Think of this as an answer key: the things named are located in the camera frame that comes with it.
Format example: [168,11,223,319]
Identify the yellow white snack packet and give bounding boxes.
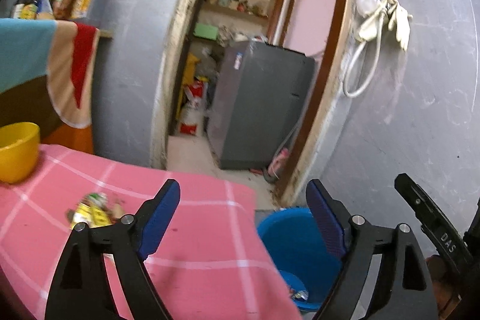
[67,193,125,228]

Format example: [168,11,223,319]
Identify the trash in bucket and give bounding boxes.
[287,279,309,302]

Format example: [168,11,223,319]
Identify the blue plastic bucket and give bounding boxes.
[257,208,343,313]

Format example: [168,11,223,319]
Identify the pink checked tablecloth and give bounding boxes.
[1,145,299,319]

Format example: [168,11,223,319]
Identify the yellow plastic bowl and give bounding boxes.
[0,122,40,184]

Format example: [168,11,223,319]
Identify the white rubber gloves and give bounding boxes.
[355,0,413,51]

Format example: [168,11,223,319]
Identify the white red rice sack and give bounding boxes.
[178,76,208,136]

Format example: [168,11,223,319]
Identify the grey refrigerator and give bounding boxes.
[207,40,316,170]

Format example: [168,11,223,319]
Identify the blue brown striped cloth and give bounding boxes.
[1,19,99,137]

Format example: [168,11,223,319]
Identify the dark sauce bottle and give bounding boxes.
[11,0,41,20]

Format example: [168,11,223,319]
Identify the green storage box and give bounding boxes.
[193,23,219,40]

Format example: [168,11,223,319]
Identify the white hose loop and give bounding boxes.
[342,10,387,99]

